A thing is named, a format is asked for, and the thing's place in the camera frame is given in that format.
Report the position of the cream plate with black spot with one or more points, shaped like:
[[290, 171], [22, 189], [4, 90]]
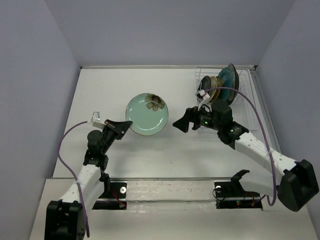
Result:
[[213, 93]]

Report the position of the yellow amber plate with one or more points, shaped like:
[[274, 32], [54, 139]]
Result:
[[218, 87]]

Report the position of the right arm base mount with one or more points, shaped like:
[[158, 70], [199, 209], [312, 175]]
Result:
[[230, 195]]

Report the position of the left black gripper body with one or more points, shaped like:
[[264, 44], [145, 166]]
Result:
[[108, 137]]

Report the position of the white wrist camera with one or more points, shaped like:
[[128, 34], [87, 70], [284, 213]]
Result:
[[96, 120], [202, 97]]

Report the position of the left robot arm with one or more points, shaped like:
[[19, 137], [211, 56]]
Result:
[[67, 218]]

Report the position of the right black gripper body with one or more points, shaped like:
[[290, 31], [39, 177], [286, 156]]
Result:
[[206, 120]]

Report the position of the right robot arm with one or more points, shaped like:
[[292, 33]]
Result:
[[293, 182]]

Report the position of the teal scalloped plate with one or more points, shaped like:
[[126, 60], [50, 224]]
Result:
[[227, 76]]

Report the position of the light green floral plate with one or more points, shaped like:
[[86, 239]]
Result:
[[148, 113]]

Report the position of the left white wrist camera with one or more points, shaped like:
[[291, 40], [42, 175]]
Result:
[[96, 120]]

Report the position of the brown rimmed cream plate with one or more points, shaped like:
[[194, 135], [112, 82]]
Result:
[[235, 87]]

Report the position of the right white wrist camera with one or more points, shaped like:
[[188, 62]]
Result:
[[202, 97]]

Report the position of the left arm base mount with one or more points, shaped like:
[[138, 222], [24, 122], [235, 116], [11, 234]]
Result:
[[111, 197]]

